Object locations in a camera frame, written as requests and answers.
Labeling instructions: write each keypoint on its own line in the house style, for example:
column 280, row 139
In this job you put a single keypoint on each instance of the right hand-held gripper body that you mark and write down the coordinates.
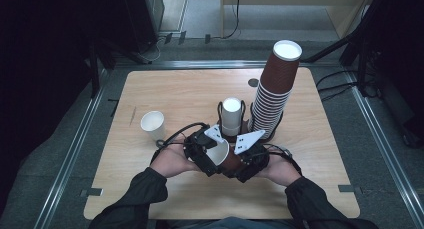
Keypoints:
column 256, row 159

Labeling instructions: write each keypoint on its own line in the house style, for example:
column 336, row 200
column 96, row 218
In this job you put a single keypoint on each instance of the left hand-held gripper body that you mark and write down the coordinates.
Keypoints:
column 196, row 145

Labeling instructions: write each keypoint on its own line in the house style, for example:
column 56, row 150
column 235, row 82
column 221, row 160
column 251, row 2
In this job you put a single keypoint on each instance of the single brown paper cup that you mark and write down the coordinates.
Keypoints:
column 217, row 154

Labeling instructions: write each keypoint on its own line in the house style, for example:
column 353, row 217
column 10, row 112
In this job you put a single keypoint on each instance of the black cup holder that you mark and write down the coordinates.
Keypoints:
column 246, row 124

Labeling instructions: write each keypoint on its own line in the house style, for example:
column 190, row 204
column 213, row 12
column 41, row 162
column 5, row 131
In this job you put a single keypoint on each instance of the stack of white paper cups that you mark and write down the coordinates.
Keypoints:
column 231, row 117

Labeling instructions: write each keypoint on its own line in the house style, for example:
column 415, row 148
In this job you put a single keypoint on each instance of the single white paper cup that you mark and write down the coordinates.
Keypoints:
column 152, row 120

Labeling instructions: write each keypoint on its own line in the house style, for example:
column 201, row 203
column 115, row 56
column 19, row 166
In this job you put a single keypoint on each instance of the stack of brown paper cups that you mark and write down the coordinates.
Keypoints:
column 278, row 75

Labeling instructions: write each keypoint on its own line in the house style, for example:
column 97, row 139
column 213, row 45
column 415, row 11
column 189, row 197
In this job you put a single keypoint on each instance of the person's right hand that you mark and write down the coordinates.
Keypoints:
column 280, row 170

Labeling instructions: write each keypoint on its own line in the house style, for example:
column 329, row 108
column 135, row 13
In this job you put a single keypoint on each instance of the person's left hand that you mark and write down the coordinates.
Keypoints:
column 171, row 160

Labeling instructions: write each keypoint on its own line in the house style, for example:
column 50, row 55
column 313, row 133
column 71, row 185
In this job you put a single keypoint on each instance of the person's lap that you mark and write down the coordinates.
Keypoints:
column 233, row 223

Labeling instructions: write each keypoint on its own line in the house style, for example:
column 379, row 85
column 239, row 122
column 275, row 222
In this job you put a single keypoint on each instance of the dark round table grommet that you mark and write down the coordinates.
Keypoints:
column 252, row 82

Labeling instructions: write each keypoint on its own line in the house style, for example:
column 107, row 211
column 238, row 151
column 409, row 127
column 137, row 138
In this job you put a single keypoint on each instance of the black tape marker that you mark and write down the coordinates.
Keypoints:
column 115, row 105

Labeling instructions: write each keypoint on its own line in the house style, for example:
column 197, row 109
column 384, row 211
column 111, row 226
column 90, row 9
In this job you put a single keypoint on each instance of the grey tape marker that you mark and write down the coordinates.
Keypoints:
column 350, row 189
column 91, row 192

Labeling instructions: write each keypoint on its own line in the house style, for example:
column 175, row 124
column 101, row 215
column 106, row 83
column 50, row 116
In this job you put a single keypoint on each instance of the black metal stand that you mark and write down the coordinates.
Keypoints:
column 95, row 69

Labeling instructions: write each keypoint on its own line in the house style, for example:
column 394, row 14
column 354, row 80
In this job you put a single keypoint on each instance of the black tripod stand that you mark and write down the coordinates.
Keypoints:
column 333, row 47

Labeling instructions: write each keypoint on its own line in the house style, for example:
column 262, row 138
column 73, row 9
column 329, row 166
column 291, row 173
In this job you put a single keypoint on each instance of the dark cabinet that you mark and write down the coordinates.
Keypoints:
column 140, row 15

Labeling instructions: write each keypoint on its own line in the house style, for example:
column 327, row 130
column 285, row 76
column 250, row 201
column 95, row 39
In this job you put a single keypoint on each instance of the light wooden cabinet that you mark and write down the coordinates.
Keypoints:
column 346, row 12

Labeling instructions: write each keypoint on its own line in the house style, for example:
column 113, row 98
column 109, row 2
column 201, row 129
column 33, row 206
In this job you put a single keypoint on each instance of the metal floor rail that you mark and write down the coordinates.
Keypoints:
column 71, row 155
column 386, row 149
column 200, row 64

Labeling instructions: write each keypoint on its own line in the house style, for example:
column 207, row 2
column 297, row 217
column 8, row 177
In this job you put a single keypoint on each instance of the grey floor bracket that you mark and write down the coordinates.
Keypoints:
column 182, row 37
column 168, row 38
column 207, row 38

